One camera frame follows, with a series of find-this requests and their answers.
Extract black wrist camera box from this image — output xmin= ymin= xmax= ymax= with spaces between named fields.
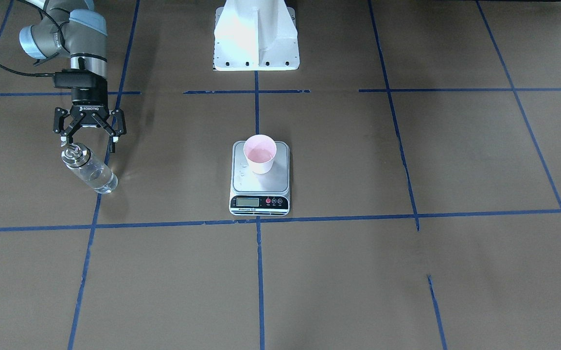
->
xmin=53 ymin=70 xmax=103 ymax=89

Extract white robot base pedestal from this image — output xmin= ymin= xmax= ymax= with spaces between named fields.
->
xmin=212 ymin=0 xmax=300 ymax=71

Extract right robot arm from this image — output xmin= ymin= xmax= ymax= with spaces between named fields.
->
xmin=19 ymin=0 xmax=126 ymax=153

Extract digital kitchen scale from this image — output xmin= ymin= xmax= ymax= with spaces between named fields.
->
xmin=228 ymin=141 xmax=290 ymax=216

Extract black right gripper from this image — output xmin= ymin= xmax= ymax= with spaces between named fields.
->
xmin=53 ymin=76 xmax=127 ymax=154

